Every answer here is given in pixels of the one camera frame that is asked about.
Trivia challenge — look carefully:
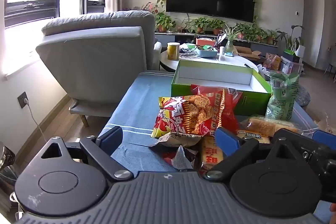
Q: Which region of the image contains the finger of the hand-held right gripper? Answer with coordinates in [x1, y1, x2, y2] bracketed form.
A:
[312, 130, 336, 150]

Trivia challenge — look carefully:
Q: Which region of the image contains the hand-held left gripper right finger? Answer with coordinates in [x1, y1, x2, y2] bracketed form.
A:
[204, 127, 294, 182]

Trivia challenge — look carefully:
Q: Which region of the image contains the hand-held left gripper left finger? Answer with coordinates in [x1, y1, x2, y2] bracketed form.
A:
[39, 126, 134, 182]

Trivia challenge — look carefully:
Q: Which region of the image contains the orange rice cracker packet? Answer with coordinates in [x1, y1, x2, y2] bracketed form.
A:
[200, 136, 224, 171]

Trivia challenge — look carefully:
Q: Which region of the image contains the green cardboard box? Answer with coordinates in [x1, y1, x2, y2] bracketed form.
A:
[171, 60, 273, 116]

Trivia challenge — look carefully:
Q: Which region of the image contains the clear bread packet dark label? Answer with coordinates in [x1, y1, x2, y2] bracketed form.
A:
[236, 114, 303, 145]

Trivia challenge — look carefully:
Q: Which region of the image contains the red yellow noodle snack packet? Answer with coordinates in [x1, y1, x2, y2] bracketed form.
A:
[151, 95, 227, 138]

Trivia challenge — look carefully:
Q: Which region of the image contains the mint green chips bag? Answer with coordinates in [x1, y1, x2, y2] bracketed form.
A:
[265, 72, 300, 121]

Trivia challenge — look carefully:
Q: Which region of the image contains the dark marble round table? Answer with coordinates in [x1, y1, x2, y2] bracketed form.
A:
[294, 84, 312, 109]

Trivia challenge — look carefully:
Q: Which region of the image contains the grey white crumpled packet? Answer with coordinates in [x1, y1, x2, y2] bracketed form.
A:
[149, 132, 203, 149]

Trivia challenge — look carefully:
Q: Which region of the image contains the red silver small packet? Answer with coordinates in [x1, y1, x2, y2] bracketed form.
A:
[162, 145, 198, 171]

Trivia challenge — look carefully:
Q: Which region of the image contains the blue striped tablecloth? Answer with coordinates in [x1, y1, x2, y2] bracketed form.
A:
[98, 70, 336, 224]

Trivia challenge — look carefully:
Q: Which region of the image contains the grey dining chair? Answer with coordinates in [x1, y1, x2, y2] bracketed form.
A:
[324, 55, 336, 83]

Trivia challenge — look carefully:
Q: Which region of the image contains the clear plastic storage box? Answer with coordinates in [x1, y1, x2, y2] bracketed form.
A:
[281, 57, 305, 75]

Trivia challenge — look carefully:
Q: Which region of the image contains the white round coffee table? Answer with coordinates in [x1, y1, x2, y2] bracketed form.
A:
[159, 49, 260, 74]

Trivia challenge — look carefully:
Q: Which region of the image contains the grey armchair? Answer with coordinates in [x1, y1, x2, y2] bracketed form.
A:
[35, 10, 163, 127]

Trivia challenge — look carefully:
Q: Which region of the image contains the open brown cardboard box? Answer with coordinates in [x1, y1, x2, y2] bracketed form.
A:
[233, 46, 262, 62]

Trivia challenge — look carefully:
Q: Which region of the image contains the green and black box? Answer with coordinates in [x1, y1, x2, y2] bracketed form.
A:
[283, 49, 301, 63]

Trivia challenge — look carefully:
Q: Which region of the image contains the blue plastic basket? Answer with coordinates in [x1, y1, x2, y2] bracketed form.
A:
[195, 46, 219, 58]

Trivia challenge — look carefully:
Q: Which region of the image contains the orange plastic bag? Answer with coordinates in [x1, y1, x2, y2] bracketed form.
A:
[263, 52, 283, 70]

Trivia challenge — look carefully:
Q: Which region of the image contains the spider plant in glass vase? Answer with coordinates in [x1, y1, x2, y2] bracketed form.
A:
[221, 24, 245, 54]

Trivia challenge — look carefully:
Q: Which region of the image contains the orange red box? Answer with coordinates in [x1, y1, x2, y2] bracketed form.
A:
[196, 37, 216, 47]

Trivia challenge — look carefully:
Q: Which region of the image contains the tall plant in white pot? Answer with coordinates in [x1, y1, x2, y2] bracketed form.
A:
[276, 25, 307, 57]

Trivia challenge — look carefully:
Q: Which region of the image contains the yellow can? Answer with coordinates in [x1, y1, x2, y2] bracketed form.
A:
[167, 42, 181, 61]

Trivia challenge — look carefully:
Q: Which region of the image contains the shiny metal container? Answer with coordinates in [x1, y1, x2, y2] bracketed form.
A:
[0, 140, 23, 215]

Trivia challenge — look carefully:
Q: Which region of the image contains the grey television cabinet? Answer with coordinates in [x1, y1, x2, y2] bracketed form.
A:
[154, 31, 279, 49]

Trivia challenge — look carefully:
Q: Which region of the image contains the row of potted plants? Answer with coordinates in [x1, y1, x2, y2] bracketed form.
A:
[154, 11, 279, 45]

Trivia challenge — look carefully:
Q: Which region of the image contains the red flower decoration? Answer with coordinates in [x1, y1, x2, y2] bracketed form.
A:
[141, 2, 158, 15]

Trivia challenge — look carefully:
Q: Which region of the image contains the white power cable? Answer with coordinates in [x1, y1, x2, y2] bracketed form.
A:
[24, 101, 46, 141]

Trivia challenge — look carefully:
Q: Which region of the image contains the grey wall socket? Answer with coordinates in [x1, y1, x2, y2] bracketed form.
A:
[17, 92, 29, 109]

